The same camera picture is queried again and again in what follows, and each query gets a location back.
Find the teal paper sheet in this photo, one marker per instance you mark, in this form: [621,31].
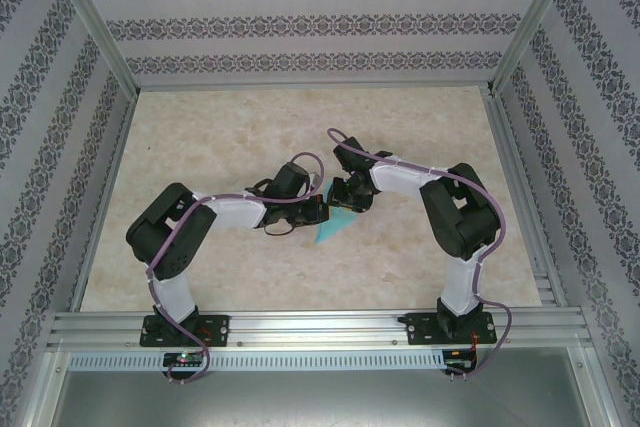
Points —
[332,229]

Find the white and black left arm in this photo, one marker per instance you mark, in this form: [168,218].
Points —
[235,209]

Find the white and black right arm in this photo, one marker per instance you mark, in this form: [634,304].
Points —
[395,179]

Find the left controller board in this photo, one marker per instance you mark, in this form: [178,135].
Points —
[182,359]

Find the controller board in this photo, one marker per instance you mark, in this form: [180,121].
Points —
[457,359]
[182,359]

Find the right controller board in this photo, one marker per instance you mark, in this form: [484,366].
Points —
[457,359]

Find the aluminium mounting rail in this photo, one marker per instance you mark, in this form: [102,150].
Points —
[310,329]

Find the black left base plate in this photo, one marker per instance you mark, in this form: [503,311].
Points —
[220,329]

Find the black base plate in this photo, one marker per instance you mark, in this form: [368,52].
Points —
[420,329]
[220,329]

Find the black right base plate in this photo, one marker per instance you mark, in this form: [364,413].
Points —
[420,329]

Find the aluminium side rail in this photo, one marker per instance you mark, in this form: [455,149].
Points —
[101,207]
[520,187]

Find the aluminium frame post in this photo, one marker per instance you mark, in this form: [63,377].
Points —
[95,22]
[535,22]

